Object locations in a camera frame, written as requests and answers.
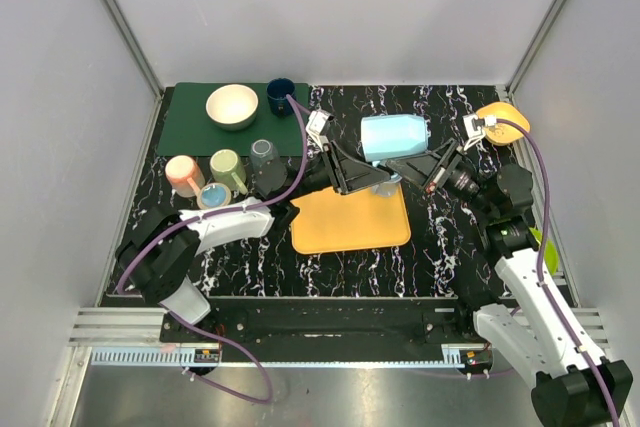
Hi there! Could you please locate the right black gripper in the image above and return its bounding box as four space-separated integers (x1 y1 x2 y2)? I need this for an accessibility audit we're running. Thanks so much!
386 139 497 218

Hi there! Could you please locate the white footed mug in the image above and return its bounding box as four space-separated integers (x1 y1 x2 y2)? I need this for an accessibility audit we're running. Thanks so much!
371 179 401 198

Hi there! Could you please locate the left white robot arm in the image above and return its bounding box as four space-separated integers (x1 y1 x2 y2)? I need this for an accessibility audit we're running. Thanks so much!
115 142 392 343

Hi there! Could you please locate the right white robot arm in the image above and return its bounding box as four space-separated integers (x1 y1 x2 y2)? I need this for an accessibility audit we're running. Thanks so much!
383 141 633 426

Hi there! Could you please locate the clear glass mug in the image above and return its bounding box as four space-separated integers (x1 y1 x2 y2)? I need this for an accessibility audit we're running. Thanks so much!
250 139 286 183

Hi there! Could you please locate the dark blue mug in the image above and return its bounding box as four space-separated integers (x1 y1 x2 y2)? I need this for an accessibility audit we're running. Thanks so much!
266 78 296 117

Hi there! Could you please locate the light green mug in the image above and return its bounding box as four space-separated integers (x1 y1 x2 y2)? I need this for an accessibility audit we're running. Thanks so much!
209 149 248 195

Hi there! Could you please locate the beige mug blue inside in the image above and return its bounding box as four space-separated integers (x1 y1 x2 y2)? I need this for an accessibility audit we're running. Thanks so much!
196 182 232 210

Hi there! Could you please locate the pink mug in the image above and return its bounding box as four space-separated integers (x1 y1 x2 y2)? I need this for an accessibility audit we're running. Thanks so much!
165 155 205 198

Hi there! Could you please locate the orange rectangular tray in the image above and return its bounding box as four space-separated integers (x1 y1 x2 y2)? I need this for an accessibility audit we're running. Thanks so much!
291 187 411 255

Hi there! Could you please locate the orange square dish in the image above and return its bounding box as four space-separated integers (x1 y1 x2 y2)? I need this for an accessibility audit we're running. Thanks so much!
476 102 531 146

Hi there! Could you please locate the cream bowl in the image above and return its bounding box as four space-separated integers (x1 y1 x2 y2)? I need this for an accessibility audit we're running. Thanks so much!
205 84 259 131

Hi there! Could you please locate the lime green plate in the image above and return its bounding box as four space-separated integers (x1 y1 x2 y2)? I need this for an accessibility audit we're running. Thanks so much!
530 228 559 275

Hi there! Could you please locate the dark green mat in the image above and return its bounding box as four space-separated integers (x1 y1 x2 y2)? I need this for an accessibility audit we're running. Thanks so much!
156 82 302 157

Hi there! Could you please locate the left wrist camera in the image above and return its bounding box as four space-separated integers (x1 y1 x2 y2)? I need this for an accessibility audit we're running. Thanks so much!
305 109 333 150

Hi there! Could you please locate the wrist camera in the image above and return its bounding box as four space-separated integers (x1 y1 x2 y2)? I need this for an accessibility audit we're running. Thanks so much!
463 114 497 151
305 109 333 150

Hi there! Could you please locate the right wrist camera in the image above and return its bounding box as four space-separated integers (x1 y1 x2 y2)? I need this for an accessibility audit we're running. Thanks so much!
463 114 497 151

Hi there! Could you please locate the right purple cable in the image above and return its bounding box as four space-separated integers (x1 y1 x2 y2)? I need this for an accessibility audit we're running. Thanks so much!
414 118 621 427

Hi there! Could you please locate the purple cable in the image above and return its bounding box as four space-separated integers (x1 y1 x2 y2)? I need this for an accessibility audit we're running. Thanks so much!
114 93 311 406
414 118 621 427

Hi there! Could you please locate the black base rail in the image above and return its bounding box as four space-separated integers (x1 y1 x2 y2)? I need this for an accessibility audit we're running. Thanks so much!
159 296 481 348

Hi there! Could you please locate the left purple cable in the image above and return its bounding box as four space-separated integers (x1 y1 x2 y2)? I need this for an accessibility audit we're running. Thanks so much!
114 93 311 406

